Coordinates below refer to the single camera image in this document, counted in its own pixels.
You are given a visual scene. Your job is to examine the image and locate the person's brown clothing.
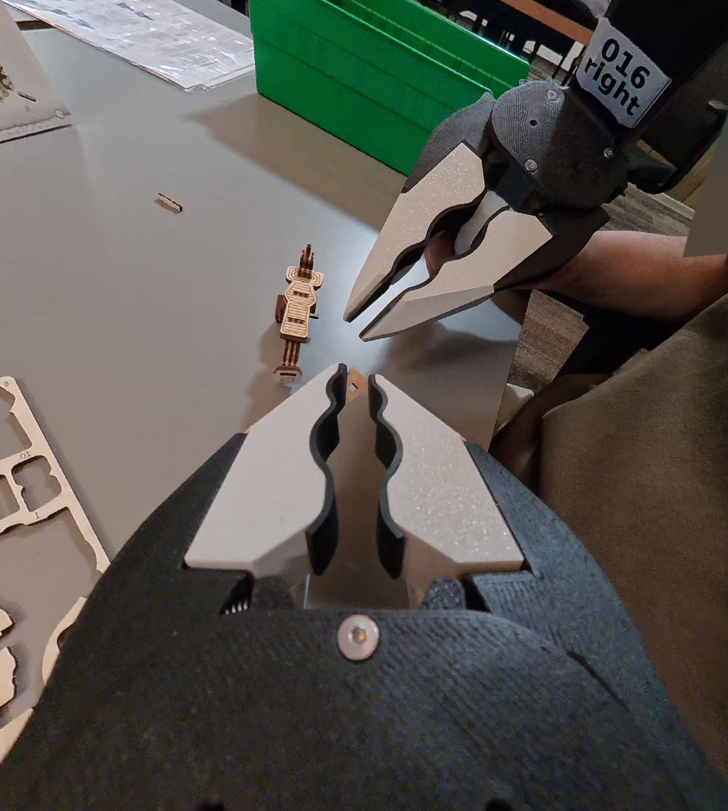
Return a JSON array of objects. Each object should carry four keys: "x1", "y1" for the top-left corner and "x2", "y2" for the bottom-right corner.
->
[{"x1": 491, "y1": 256, "x2": 728, "y2": 811}]

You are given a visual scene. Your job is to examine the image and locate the assembly instruction sheet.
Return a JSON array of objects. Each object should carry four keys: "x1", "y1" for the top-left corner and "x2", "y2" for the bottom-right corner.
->
[{"x1": 0, "y1": 0, "x2": 74, "y2": 154}]

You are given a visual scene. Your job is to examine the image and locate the white paper sheets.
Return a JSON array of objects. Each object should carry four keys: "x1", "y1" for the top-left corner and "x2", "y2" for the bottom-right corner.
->
[{"x1": 1, "y1": 0, "x2": 255, "y2": 94}]

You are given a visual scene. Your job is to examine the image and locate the person's right hand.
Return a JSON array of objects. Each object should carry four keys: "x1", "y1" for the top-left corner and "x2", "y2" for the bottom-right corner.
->
[{"x1": 423, "y1": 230, "x2": 466, "y2": 280}]

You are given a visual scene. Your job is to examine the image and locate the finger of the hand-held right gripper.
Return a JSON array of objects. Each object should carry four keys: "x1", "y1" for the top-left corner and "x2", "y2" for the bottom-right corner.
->
[
  {"x1": 344, "y1": 141, "x2": 490, "y2": 322},
  {"x1": 359, "y1": 193, "x2": 555, "y2": 344}
]

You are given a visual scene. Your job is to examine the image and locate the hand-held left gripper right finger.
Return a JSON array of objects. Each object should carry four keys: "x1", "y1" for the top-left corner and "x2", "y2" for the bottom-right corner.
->
[{"x1": 367, "y1": 374, "x2": 526, "y2": 594}]

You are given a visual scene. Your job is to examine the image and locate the green plastic bin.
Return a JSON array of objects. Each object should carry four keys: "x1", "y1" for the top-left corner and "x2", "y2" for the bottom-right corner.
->
[{"x1": 248, "y1": 0, "x2": 531, "y2": 176}]

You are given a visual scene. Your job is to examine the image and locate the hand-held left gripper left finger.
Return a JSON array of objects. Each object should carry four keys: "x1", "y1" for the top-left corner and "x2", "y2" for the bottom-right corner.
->
[{"x1": 183, "y1": 363, "x2": 348, "y2": 582}]

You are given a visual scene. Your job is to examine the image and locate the person's right forearm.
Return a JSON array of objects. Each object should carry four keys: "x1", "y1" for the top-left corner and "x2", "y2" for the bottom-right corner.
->
[{"x1": 529, "y1": 230, "x2": 728, "y2": 324}]

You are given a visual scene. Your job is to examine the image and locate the grey desk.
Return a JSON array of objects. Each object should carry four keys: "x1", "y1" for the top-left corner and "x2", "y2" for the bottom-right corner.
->
[{"x1": 0, "y1": 0, "x2": 529, "y2": 811}]

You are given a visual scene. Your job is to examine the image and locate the wooden sheet with cutouts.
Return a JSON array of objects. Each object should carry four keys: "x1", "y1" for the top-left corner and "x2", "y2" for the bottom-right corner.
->
[{"x1": 0, "y1": 376, "x2": 112, "y2": 800}]

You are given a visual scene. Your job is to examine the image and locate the wooden background table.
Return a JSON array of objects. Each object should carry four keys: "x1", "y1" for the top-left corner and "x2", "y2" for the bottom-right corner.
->
[{"x1": 500, "y1": 0, "x2": 600, "y2": 46}]

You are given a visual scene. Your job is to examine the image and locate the wooden puzzle model assembly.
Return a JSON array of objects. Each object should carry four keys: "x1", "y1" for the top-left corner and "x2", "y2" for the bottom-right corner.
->
[{"x1": 273, "y1": 243, "x2": 328, "y2": 386}]

